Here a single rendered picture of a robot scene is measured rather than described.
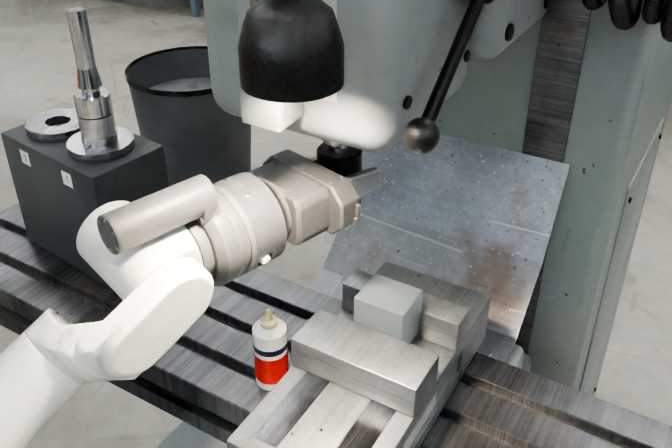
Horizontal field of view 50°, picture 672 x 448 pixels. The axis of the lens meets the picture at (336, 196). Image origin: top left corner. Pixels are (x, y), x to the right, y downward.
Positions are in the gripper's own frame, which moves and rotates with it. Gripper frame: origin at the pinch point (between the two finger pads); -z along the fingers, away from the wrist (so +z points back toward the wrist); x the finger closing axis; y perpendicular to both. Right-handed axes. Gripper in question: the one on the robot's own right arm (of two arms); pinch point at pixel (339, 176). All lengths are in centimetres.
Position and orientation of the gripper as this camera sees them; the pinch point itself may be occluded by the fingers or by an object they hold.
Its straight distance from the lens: 75.5
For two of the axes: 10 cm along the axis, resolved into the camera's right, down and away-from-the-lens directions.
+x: -7.0, -3.7, 6.2
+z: -7.2, 3.6, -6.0
